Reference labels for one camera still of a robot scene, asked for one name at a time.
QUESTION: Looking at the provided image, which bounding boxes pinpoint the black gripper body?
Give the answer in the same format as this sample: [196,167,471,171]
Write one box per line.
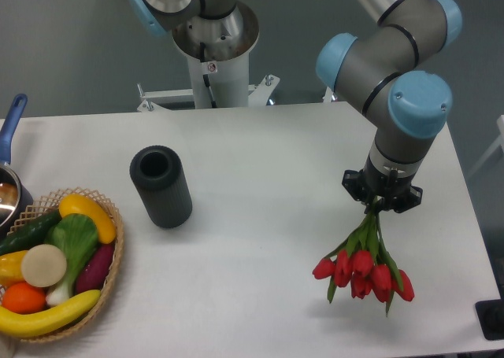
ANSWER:
[363,156,417,204]

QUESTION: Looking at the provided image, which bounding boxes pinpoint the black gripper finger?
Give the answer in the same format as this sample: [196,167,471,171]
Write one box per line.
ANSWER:
[391,186,423,212]
[342,170,374,205]

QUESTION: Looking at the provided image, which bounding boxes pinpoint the red tulip bouquet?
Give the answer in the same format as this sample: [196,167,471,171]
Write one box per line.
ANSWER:
[312,198,415,312]

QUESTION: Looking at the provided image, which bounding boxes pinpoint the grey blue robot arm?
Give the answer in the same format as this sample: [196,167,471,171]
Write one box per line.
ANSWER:
[129,0,462,213]

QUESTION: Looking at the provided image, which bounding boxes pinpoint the dark grey ribbed vase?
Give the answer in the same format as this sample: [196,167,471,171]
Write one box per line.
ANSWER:
[129,146,193,229]

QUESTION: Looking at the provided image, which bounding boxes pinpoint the black device at edge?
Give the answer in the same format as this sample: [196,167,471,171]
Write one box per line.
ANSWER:
[475,299,503,341]

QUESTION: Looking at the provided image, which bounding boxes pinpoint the purple sweet potato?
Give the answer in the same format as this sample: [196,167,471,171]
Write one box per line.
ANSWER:
[74,244,114,294]

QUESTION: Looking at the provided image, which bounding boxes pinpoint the yellow squash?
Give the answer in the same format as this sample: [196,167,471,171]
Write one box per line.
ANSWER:
[58,194,117,244]

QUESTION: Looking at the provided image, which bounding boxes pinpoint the green bok choy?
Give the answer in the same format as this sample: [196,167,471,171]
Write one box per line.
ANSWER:
[45,214,98,307]

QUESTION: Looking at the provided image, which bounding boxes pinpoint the woven wicker basket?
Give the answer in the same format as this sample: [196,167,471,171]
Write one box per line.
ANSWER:
[1,187,124,342]

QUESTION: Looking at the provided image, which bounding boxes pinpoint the beige round slice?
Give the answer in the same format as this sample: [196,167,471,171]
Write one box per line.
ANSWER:
[20,244,67,288]

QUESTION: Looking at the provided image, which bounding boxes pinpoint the dark green cucumber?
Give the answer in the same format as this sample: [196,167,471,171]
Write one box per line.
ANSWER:
[1,210,61,256]

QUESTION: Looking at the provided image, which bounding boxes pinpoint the yellow bell pepper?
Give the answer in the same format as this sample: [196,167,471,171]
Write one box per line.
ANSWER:
[0,250,28,288]

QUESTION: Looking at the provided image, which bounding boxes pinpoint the orange fruit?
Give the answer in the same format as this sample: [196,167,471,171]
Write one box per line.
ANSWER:
[2,282,46,314]

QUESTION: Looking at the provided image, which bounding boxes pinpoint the yellow banana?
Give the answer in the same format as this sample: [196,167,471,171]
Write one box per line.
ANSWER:
[1,290,101,338]

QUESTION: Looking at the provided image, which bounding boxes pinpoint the white frame at right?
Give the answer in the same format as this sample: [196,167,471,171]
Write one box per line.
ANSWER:
[467,115,503,181]

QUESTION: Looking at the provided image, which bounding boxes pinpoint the black cable on pedestal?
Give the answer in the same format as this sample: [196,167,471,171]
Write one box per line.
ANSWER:
[198,42,218,109]

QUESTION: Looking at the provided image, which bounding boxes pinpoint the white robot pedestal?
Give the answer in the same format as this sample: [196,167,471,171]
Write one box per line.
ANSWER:
[137,1,280,112]

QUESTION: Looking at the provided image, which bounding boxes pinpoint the blue handled saucepan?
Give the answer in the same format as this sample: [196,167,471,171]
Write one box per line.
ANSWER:
[1,94,33,239]

